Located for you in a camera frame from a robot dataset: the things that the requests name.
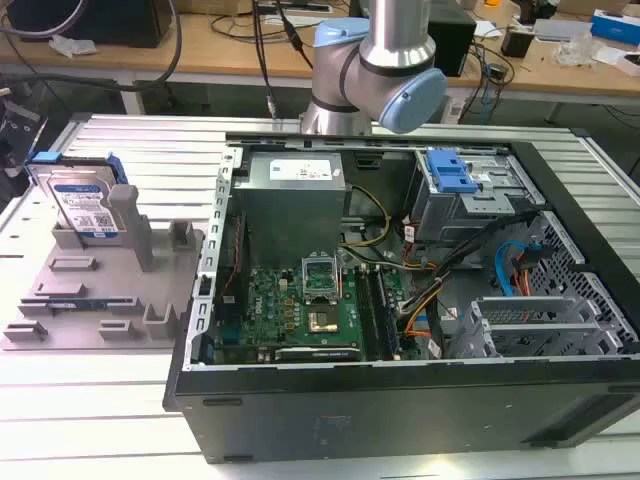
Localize wooden desk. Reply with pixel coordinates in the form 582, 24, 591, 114
0, 0, 640, 107

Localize blue SATA wire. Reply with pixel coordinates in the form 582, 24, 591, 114
493, 240, 543, 297

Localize black graphics card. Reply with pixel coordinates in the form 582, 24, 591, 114
273, 345, 361, 363

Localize black computer tower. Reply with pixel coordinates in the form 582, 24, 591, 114
4, 0, 174, 49

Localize RAM stick on rack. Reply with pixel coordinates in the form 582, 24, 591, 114
30, 298, 136, 310

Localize yellow black power wires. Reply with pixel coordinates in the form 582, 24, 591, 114
338, 184, 392, 249

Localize black hanging cable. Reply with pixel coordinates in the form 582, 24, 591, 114
249, 0, 279, 120

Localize metal socket cover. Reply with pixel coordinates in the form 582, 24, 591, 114
298, 253, 338, 306

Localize thick grey cable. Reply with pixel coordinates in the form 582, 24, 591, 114
0, 0, 182, 93

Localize grey power supply unit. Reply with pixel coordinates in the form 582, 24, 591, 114
233, 151, 352, 266

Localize green motherboard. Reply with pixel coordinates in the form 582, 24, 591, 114
212, 263, 401, 364

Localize grey parts rack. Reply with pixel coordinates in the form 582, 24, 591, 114
0, 184, 207, 352

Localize black bundled case wires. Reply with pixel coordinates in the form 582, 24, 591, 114
399, 209, 543, 312

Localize white blue cardboard box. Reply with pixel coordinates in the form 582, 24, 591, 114
590, 8, 640, 47

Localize silver drive cage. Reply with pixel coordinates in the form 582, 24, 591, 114
405, 148, 546, 246

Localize clear plastic bag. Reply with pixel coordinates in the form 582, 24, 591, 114
48, 34, 97, 58

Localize black box on desk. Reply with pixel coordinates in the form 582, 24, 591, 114
428, 5, 477, 78

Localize hard disk in blue carrier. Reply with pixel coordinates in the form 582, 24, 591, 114
24, 151, 126, 248

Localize blue drive bay latch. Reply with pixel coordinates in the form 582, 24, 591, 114
425, 147, 477, 197

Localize orange SATA wire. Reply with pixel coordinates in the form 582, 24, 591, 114
510, 249, 536, 297

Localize CPU socket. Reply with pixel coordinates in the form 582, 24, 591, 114
306, 309, 341, 335

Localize black open PC case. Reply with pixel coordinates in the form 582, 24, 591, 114
163, 130, 640, 465

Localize silver expansion slot bracket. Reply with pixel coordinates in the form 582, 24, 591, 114
471, 295, 581, 321

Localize RAM slot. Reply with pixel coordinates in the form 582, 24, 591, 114
355, 266, 381, 362

